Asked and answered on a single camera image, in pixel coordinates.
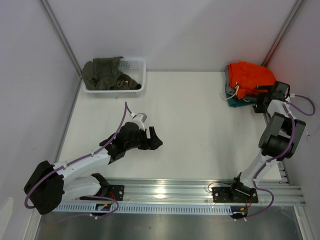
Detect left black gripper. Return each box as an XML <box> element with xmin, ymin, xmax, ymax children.
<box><xmin>125</xmin><ymin>126</ymin><xmax>162</xmax><ymax>151</ymax></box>

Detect orange shorts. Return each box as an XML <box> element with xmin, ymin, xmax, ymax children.
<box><xmin>228</xmin><ymin>61</ymin><xmax>276</xmax><ymax>99</ymax></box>

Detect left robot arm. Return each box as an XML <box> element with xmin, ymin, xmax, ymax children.
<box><xmin>23</xmin><ymin>121</ymin><xmax>163</xmax><ymax>215</ymax></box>

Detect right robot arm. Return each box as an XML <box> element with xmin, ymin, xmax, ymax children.
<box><xmin>228</xmin><ymin>81</ymin><xmax>306</xmax><ymax>203</ymax></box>

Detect teal folded shorts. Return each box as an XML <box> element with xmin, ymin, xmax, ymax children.
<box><xmin>226</xmin><ymin>96</ymin><xmax>257</xmax><ymax>108</ymax></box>

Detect grey folded shorts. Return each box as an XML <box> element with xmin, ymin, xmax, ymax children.
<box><xmin>224</xmin><ymin>66</ymin><xmax>257</xmax><ymax>103</ymax></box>

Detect olive green shorts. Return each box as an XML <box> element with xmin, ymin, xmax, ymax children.
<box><xmin>82</xmin><ymin>56</ymin><xmax>142</xmax><ymax>91</ymax></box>

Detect white plastic basket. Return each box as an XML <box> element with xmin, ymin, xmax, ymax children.
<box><xmin>82</xmin><ymin>57</ymin><xmax>147</xmax><ymax>98</ymax></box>

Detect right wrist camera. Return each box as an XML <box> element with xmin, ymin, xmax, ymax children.
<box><xmin>284</xmin><ymin>93</ymin><xmax>296</xmax><ymax>103</ymax></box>

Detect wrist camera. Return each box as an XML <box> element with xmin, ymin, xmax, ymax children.
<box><xmin>284</xmin><ymin>93</ymin><xmax>296</xmax><ymax>103</ymax></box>
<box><xmin>130</xmin><ymin>112</ymin><xmax>147</xmax><ymax>131</ymax></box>

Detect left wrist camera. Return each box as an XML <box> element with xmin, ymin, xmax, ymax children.
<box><xmin>130</xmin><ymin>112</ymin><xmax>147</xmax><ymax>131</ymax></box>

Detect aluminium mounting rail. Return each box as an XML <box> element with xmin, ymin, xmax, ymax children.
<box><xmin>108</xmin><ymin>178</ymin><xmax>306</xmax><ymax>206</ymax></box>

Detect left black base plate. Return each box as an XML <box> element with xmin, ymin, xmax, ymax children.
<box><xmin>79</xmin><ymin>184</ymin><xmax>125</xmax><ymax>201</ymax></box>

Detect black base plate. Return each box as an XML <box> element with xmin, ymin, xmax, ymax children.
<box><xmin>79</xmin><ymin>184</ymin><xmax>125</xmax><ymax>201</ymax></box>
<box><xmin>207</xmin><ymin>183</ymin><xmax>259</xmax><ymax>204</ymax></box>

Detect slotted cable duct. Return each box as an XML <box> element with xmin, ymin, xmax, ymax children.
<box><xmin>53</xmin><ymin>202</ymin><xmax>233</xmax><ymax>216</ymax></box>

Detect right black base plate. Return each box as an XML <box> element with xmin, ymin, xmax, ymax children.
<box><xmin>207</xmin><ymin>183</ymin><xmax>259</xmax><ymax>204</ymax></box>

